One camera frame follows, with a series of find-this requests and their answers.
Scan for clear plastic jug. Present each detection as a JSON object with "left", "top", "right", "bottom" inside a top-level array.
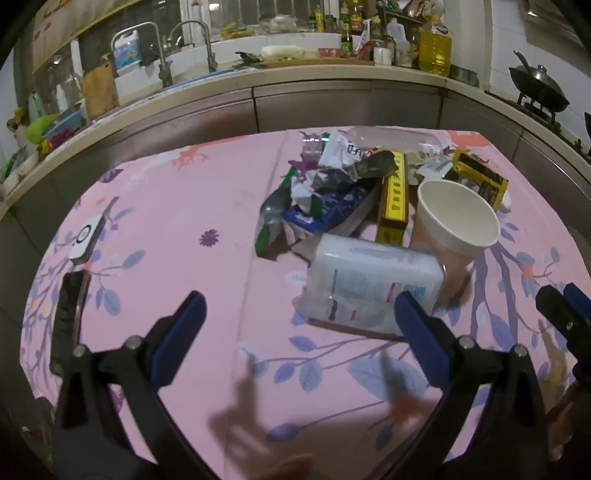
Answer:
[{"left": 385, "top": 21, "right": 413, "bottom": 68}]

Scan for blue and white box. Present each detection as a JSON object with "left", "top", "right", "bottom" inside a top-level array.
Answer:
[{"left": 281, "top": 182, "right": 384, "bottom": 250}]

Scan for kitchen counter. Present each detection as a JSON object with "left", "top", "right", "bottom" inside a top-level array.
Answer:
[{"left": 0, "top": 60, "right": 591, "bottom": 259}]

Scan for blue basin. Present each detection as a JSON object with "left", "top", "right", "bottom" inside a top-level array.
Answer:
[{"left": 41, "top": 111, "right": 87, "bottom": 140}]

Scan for long yellow box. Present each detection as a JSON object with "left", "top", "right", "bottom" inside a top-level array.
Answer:
[{"left": 375, "top": 151, "right": 409, "bottom": 245}]

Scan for crumpled white wrapper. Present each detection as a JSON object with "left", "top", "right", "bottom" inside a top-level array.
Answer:
[
  {"left": 314, "top": 150, "right": 400, "bottom": 195},
  {"left": 318, "top": 131, "right": 384, "bottom": 171}
]

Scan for green snack wrapper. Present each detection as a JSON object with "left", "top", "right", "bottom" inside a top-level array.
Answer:
[{"left": 255, "top": 166, "right": 324, "bottom": 257}]

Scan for white remote device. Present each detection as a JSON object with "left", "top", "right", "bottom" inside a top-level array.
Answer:
[{"left": 68, "top": 215, "right": 107, "bottom": 265}]

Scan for plastic wrapped tissue pack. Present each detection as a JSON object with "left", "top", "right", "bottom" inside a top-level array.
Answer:
[{"left": 293, "top": 233, "right": 446, "bottom": 335}]

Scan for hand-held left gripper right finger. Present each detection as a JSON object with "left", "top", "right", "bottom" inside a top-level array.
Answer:
[{"left": 394, "top": 290, "right": 550, "bottom": 480}]

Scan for black and yellow packet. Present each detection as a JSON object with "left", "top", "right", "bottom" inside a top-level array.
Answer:
[{"left": 443, "top": 148, "right": 509, "bottom": 210}]

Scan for gas stove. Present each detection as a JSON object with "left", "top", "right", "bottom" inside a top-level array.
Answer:
[{"left": 489, "top": 90, "right": 591, "bottom": 160}]

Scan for wooden cutting board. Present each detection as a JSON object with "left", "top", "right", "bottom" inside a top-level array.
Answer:
[{"left": 81, "top": 60, "right": 119, "bottom": 119}]

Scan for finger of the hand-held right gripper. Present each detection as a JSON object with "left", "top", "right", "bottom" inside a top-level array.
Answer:
[
  {"left": 562, "top": 282, "right": 591, "bottom": 321},
  {"left": 536, "top": 285, "right": 591, "bottom": 370}
]

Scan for steel bowl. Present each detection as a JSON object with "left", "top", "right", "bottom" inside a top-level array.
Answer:
[{"left": 450, "top": 65, "right": 482, "bottom": 88}]

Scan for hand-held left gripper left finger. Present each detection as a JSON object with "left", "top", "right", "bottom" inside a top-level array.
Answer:
[{"left": 51, "top": 290, "right": 222, "bottom": 480}]

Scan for pink floral tablecloth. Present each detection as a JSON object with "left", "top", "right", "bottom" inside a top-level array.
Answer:
[{"left": 18, "top": 127, "right": 591, "bottom": 480}]

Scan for black phone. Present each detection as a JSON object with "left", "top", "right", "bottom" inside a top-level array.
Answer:
[{"left": 50, "top": 271, "right": 92, "bottom": 374}]

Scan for metal faucet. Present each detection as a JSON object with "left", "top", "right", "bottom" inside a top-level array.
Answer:
[
  {"left": 168, "top": 19, "right": 219, "bottom": 73},
  {"left": 111, "top": 21, "right": 174, "bottom": 86}
]

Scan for white paper cup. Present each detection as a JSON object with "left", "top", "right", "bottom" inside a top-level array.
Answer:
[{"left": 409, "top": 179, "right": 502, "bottom": 296}]

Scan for black wok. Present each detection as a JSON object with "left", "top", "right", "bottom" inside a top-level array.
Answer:
[{"left": 509, "top": 51, "right": 571, "bottom": 112}]

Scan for white sink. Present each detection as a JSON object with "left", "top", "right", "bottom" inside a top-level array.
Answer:
[{"left": 115, "top": 31, "right": 352, "bottom": 97}]

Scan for large yellow oil bottle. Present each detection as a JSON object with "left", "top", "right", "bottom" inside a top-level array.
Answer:
[{"left": 419, "top": 16, "right": 452, "bottom": 78}]

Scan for blue and white detergent jug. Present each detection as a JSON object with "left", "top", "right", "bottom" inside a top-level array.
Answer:
[{"left": 111, "top": 28, "right": 144, "bottom": 77}]

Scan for clear plastic bottle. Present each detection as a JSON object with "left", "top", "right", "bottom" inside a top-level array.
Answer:
[{"left": 344, "top": 126, "right": 451, "bottom": 155}]

